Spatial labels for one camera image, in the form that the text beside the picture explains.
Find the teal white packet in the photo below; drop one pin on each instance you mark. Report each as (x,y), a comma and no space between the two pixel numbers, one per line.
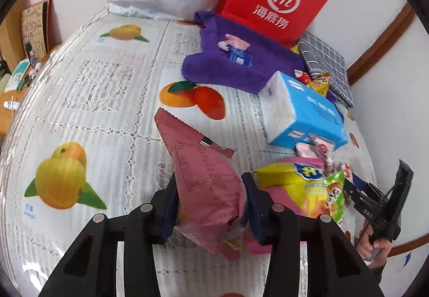
(21,70)

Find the long pink stick packet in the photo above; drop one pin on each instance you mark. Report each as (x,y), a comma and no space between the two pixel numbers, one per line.
(323,146)

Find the yellow plastic wrapper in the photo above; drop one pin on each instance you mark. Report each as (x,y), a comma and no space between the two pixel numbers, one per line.
(295,49)

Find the purple towel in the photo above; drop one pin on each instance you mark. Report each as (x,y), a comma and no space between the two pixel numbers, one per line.
(218,64)

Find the small red snack packet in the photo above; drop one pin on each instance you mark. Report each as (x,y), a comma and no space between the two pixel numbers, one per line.
(303,77)

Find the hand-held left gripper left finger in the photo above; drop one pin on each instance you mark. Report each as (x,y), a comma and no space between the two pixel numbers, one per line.
(169,216)

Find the brown wooden baseboard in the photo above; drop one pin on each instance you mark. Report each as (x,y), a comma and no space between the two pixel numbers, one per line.
(412,245)

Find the small pale pink candy packet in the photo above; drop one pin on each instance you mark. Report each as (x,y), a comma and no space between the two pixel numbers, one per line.
(236,41)

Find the small white tube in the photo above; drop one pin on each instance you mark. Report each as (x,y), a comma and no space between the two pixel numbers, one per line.
(10,104)

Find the dark pink snack packet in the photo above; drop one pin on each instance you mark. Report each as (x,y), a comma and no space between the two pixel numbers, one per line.
(204,183)

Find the brown patterned book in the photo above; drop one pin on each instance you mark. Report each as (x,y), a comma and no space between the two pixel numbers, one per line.
(35,28)

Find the wooden side table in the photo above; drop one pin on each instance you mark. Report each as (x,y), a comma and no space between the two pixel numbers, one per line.
(5,119)

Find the person's right hand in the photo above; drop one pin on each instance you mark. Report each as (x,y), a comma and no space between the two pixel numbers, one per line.
(370,245)

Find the brown wooden door frame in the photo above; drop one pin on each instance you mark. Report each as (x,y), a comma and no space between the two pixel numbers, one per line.
(382,42)

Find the small pink red candy packet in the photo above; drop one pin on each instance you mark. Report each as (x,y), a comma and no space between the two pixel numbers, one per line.
(345,170)

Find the blue cookie packet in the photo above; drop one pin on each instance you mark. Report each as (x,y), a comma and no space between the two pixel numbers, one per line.
(241,56)

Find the pink and yellow snack bag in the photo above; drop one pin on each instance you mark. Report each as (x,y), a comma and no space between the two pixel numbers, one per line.
(291,183)

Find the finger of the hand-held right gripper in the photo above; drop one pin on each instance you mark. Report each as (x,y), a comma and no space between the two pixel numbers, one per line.
(367,189)
(357,199)

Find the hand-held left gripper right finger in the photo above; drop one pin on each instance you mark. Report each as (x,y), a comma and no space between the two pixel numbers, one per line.
(253,216)

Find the grey checked folded cloth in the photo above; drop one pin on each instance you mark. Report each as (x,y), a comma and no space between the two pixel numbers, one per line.
(325,59)

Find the green snack bag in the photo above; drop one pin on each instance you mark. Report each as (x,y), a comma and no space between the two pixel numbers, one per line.
(330,196)

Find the blue tissue box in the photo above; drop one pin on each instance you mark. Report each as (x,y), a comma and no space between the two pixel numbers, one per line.
(311,109)

